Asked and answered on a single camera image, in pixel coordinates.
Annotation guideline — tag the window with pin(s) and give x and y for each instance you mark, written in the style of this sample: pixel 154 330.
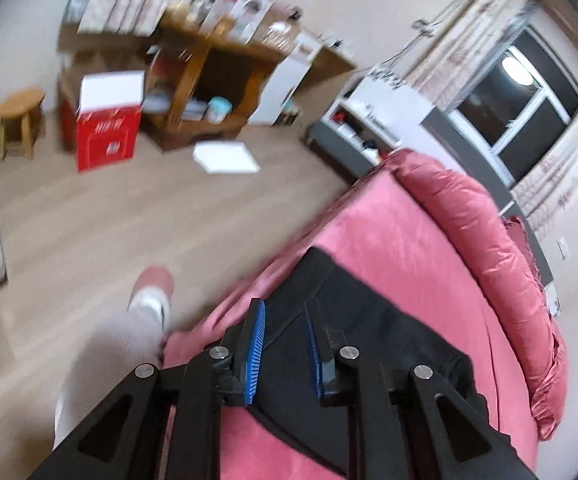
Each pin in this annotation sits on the window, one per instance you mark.
pixel 519 100

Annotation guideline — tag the white wall socket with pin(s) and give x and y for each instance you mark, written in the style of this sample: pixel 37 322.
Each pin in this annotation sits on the white wall socket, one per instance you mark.
pixel 564 249

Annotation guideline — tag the floral curtain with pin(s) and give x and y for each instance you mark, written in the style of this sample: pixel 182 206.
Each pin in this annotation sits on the floral curtain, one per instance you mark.
pixel 564 170
pixel 469 35

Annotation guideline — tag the white and red carton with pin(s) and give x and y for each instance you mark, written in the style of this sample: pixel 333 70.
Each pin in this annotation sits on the white and red carton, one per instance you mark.
pixel 244 0

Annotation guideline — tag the white nightstand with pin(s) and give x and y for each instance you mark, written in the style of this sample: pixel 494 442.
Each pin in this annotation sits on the white nightstand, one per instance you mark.
pixel 384 105

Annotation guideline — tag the wooden wardrobe with white door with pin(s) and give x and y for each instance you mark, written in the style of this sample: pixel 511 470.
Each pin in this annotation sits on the wooden wardrobe with white door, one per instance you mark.
pixel 284 85

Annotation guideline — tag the pink duvet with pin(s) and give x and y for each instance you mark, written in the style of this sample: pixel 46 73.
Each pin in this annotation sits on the pink duvet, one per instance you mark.
pixel 469 220

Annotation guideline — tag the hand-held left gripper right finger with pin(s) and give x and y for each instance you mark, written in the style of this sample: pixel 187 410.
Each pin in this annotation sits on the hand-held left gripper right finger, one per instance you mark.
pixel 314 360

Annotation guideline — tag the pink bed sheet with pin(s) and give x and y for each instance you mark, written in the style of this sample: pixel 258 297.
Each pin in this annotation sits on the pink bed sheet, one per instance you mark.
pixel 394 220

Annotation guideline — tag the wooden desk shelf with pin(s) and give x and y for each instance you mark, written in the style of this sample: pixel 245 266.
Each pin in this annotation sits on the wooden desk shelf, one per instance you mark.
pixel 194 70

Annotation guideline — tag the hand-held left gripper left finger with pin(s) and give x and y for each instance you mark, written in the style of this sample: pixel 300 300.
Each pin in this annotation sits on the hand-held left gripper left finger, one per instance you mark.
pixel 255 350

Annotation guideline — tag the white flat box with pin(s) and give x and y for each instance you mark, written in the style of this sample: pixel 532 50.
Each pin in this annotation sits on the white flat box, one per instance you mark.
pixel 225 156

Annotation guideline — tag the teal tub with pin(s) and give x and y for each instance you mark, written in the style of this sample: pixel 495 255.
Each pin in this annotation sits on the teal tub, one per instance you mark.
pixel 219 109

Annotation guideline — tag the black pants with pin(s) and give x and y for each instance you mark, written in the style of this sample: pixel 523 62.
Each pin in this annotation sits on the black pants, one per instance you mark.
pixel 394 320

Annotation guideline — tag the red cardboard box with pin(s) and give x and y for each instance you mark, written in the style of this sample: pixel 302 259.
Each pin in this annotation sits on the red cardboard box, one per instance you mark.
pixel 106 130

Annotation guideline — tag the wooden stool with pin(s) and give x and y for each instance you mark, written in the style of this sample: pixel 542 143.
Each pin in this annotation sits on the wooden stool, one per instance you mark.
pixel 19 105

